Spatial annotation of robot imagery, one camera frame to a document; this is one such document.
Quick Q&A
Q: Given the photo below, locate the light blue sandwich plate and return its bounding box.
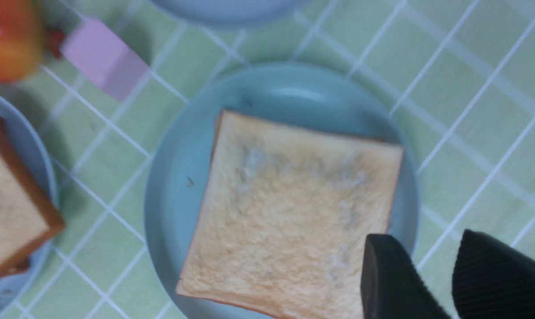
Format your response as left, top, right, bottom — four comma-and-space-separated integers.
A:
144, 62, 421, 319

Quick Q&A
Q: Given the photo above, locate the toast slice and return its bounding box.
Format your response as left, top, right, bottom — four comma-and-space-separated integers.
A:
176, 110, 404, 319
0, 118, 65, 279

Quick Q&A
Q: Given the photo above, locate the red apple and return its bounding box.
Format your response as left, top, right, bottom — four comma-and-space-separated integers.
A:
0, 0, 65, 83

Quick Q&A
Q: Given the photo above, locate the light blue bread plate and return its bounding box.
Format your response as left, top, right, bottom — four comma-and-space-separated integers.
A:
0, 96, 60, 315

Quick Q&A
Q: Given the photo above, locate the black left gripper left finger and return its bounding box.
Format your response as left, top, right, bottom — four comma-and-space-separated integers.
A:
360, 234, 450, 319

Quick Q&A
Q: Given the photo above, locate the checkered green tablecloth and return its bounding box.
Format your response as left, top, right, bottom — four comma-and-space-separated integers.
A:
0, 0, 535, 319

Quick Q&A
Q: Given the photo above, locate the pink lilac cube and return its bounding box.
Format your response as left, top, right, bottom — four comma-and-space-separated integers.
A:
60, 17, 150, 102

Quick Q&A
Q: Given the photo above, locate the grey egg plate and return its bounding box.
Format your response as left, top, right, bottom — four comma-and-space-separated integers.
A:
151, 0, 308, 28

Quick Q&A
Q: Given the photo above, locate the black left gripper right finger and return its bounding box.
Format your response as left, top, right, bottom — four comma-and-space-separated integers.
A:
452, 230, 535, 319

